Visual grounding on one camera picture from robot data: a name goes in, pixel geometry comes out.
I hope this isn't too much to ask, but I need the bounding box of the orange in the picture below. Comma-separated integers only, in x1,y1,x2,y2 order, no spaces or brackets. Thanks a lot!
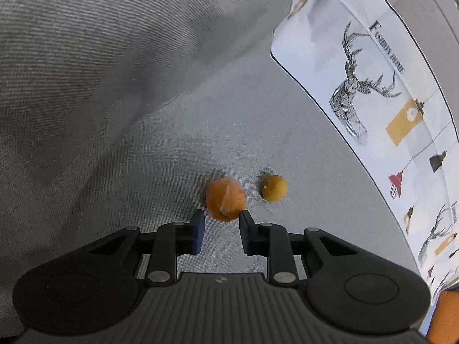
205,178,247,222

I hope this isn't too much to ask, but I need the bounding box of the yellow round fruit with stem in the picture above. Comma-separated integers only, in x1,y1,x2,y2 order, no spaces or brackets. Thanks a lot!
261,175,289,203

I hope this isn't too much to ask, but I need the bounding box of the orange object at edge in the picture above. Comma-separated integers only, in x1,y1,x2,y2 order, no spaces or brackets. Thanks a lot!
427,290,459,344

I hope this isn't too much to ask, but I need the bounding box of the white deer print pillow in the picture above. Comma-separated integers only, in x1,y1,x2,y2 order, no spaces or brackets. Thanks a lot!
271,0,458,295

